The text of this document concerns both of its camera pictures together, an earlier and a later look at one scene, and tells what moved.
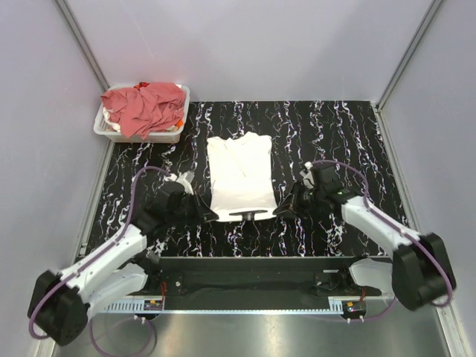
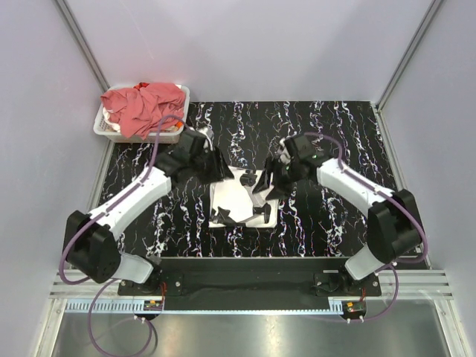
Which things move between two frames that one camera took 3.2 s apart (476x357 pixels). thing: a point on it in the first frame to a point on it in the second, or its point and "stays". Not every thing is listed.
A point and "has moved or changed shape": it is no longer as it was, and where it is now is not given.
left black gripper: (201, 210) to (219, 169)
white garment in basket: (106, 113) stays
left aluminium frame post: (102, 82) stays
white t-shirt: (241, 175) has moved or changed shape
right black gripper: (289, 204) to (281, 189)
